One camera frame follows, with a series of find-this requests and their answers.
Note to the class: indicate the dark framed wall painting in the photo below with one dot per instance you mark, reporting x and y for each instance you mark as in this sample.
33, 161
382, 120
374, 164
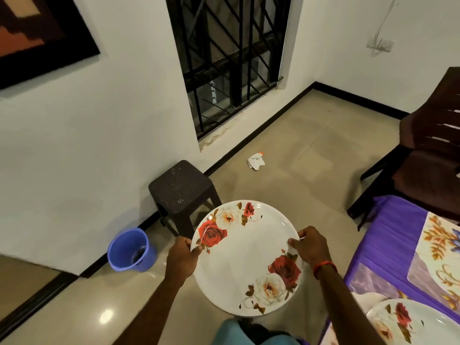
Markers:
43, 32

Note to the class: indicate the person's right hand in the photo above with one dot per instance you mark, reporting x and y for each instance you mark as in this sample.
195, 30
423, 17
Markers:
313, 248

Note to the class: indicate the white floral plate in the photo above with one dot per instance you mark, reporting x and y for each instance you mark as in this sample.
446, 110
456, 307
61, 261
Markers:
417, 327
244, 262

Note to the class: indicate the blue plastic bucket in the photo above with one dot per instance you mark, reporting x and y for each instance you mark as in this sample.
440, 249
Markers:
122, 258

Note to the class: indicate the person's teal t-shirt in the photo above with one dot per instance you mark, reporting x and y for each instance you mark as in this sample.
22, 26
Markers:
230, 334

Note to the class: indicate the person's left hand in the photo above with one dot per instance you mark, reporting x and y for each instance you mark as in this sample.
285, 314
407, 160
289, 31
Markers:
180, 261

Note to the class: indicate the person's dark trousers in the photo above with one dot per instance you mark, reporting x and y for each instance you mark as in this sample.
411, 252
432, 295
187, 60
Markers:
257, 332

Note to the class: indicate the person's left forearm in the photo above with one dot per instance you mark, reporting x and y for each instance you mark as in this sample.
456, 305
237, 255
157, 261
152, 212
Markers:
154, 316

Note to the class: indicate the crumpled white paper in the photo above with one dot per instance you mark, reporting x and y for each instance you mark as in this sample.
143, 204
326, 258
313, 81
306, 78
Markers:
256, 162

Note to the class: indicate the floral placemat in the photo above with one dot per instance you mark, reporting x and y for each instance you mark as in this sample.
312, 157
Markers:
359, 284
438, 258

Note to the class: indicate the brown plastic chair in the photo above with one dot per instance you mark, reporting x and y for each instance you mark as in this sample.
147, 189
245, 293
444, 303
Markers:
431, 176

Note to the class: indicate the black stool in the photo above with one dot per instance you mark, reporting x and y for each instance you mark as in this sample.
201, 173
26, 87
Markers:
183, 187

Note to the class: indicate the purple tablecloth table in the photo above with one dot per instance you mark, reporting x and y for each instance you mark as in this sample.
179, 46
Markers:
392, 240

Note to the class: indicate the person's right forearm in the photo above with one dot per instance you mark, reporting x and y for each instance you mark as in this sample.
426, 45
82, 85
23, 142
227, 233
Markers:
345, 309

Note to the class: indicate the black metal grille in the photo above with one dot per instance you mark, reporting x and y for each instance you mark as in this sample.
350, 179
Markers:
236, 68

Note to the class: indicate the red wrist thread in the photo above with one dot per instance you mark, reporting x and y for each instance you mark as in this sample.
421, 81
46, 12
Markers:
324, 267

